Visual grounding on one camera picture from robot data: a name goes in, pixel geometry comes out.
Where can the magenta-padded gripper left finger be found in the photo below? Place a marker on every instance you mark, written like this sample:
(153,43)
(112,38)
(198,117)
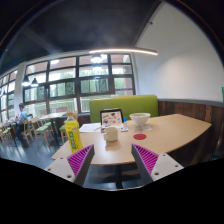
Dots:
(77,160)

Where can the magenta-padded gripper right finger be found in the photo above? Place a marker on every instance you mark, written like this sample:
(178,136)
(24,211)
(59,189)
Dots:
(146,159)

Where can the yellow drink bottle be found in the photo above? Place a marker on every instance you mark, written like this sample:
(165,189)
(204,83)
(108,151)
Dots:
(73,133)

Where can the flat round red coaster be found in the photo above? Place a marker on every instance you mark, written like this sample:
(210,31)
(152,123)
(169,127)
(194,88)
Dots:
(140,136)

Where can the white paper sheet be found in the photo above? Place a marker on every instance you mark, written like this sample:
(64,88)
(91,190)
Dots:
(89,127)

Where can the white bowl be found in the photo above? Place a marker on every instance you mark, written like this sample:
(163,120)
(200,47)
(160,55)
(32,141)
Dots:
(140,118)

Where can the white mug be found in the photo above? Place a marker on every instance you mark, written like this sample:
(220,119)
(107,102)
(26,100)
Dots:
(111,134)

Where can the small blue-capped bottle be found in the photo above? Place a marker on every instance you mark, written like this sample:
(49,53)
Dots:
(125,120)

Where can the wooden chairs with green seats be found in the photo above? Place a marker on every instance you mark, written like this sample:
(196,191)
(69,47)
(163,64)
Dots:
(41,129)

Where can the wooden dining table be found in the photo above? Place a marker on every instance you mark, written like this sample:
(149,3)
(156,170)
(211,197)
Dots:
(52,115)

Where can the tablet with sticker-print cover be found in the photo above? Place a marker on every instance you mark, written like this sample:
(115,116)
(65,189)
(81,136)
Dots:
(112,118)

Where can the green bench seat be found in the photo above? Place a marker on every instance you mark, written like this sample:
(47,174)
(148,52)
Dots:
(133,105)

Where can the person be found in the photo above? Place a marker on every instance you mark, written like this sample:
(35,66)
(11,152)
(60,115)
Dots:
(22,116)

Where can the black pendant lamps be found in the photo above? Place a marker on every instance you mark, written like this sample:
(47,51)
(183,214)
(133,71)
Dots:
(96,59)

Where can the long curved ceiling light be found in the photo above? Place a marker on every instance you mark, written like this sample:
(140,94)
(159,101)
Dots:
(123,50)

